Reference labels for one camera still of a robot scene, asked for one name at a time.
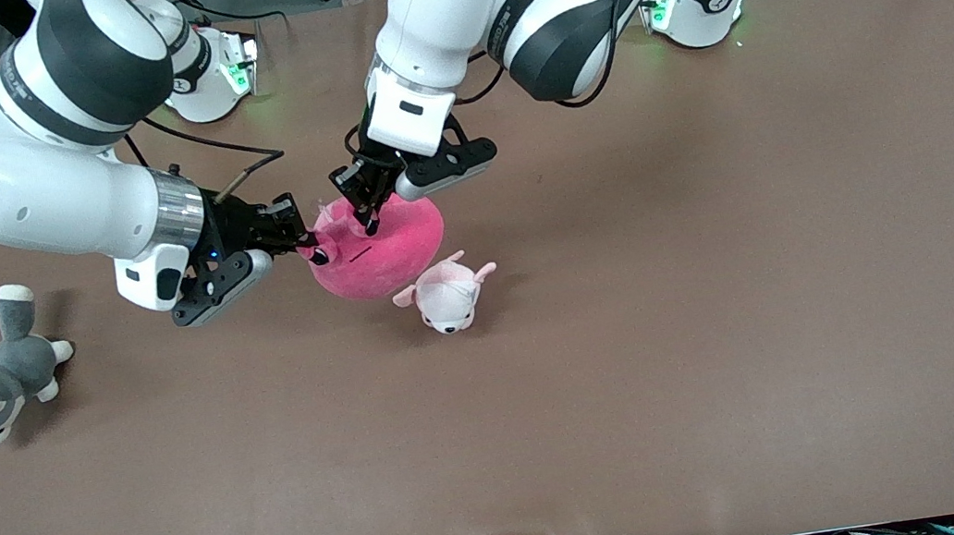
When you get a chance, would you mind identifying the round hot pink plush toy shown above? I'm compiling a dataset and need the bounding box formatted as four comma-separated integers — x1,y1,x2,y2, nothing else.
296,184,454,310

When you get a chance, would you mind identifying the pale pink white plush toy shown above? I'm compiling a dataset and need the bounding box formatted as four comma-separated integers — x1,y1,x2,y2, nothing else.
386,246,506,342

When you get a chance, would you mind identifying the brown table cover sheet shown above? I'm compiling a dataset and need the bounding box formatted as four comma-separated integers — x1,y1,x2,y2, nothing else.
0,0,954,535

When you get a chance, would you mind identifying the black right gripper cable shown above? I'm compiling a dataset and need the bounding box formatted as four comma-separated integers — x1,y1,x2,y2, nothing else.
123,100,291,215

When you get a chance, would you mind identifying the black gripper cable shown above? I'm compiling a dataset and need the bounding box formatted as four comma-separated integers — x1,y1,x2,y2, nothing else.
323,0,797,175
123,100,291,215

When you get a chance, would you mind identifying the black right base cable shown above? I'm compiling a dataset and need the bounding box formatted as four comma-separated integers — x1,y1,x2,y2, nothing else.
154,0,290,44

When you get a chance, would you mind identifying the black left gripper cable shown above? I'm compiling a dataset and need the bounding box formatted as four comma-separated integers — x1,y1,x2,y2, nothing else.
323,0,797,175

